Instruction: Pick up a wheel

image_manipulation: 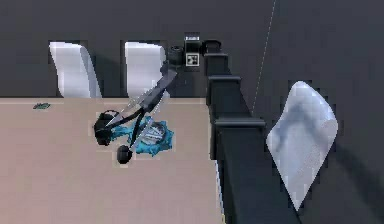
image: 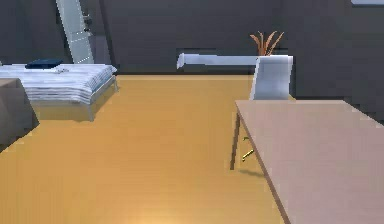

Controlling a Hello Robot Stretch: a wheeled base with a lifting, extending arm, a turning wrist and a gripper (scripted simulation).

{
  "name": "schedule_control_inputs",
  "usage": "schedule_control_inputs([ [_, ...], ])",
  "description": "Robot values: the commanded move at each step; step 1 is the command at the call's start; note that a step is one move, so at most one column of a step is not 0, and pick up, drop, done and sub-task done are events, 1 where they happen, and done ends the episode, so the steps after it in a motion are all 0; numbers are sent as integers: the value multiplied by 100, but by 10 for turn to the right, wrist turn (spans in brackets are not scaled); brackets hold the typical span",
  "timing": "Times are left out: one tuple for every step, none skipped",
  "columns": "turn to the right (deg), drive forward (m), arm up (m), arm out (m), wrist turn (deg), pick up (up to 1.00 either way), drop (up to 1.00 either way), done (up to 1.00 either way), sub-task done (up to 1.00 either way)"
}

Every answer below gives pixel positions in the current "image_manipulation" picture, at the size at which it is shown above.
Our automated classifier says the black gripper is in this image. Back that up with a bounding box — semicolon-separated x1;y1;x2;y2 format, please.
93;45;186;165

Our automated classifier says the teal and grey wheel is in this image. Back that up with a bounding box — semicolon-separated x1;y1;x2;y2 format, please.
111;115;175;158

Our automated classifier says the beige table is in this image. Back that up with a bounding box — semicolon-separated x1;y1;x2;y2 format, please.
0;96;226;224

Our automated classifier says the white chair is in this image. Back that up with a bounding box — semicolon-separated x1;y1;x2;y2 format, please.
265;80;340;212
124;41;168;99
48;41;103;99

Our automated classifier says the small green flat object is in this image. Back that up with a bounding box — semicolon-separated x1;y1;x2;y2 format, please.
32;102;52;111

